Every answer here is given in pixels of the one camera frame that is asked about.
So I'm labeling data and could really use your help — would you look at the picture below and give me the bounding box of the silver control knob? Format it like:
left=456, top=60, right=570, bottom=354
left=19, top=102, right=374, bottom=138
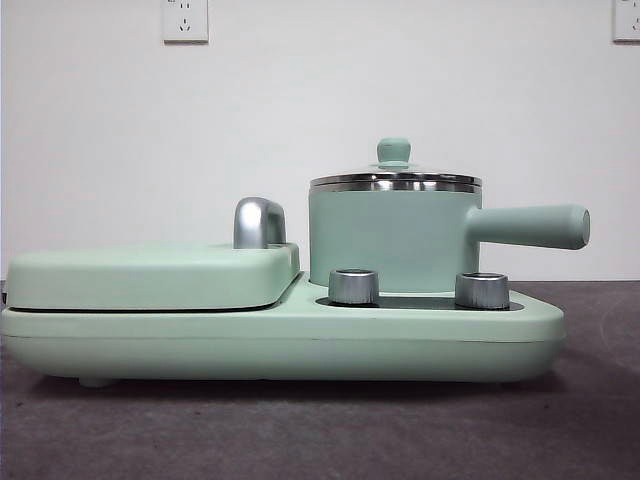
left=454, top=271, right=511, bottom=308
left=328, top=268, right=380, bottom=305

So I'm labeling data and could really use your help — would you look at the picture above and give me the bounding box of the silver griddle cover handle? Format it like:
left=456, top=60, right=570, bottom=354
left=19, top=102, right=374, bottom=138
left=233, top=196, right=288, bottom=250

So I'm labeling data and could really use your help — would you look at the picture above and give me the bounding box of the black control panel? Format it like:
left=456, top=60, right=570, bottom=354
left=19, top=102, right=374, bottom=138
left=316, top=294, right=526, bottom=310

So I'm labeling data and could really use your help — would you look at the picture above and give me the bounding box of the white wall socket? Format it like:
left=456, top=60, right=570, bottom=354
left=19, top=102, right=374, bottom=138
left=162, top=0, right=210, bottom=44
left=612, top=0, right=640, bottom=43

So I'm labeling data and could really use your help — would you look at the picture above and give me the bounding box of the glass pot lid green knob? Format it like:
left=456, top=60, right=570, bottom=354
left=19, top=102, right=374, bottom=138
left=308, top=137, right=482, bottom=186

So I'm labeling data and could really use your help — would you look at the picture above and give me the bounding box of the mint green pot with handle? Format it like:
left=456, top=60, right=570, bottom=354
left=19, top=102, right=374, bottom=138
left=308, top=180, right=592, bottom=295

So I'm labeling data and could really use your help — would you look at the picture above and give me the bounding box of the mint green breakfast machine base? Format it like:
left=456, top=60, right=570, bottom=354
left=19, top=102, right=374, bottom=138
left=0, top=272, right=567, bottom=389

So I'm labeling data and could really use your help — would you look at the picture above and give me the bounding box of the mint green griddle cover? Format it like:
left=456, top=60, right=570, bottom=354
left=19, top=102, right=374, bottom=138
left=5, top=241, right=301, bottom=310

